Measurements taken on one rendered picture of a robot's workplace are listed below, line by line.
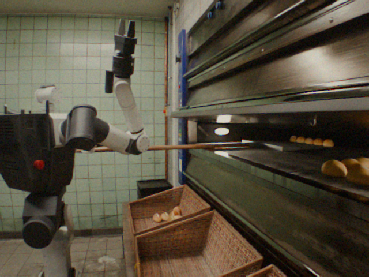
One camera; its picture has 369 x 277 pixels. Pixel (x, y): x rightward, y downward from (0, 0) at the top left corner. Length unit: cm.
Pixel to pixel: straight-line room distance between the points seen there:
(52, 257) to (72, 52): 226
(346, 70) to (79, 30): 275
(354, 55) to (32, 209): 113
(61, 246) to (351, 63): 124
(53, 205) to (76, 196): 199
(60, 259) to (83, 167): 181
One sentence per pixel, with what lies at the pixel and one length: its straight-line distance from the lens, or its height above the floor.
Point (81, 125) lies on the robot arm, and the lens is 89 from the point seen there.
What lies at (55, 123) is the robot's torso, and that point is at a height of 137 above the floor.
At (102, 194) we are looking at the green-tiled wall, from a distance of 296.
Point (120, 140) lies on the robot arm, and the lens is 100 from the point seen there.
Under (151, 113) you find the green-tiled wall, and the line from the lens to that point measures 285.
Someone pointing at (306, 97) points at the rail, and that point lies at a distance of 59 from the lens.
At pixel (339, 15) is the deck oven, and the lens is 76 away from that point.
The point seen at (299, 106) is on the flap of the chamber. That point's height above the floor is 141.
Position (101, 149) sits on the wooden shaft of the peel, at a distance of 156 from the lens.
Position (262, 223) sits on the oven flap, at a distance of 103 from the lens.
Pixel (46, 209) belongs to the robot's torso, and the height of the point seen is 105.
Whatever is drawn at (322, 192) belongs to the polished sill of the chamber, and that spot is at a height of 117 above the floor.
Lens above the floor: 137
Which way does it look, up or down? 4 degrees down
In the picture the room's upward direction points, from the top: straight up
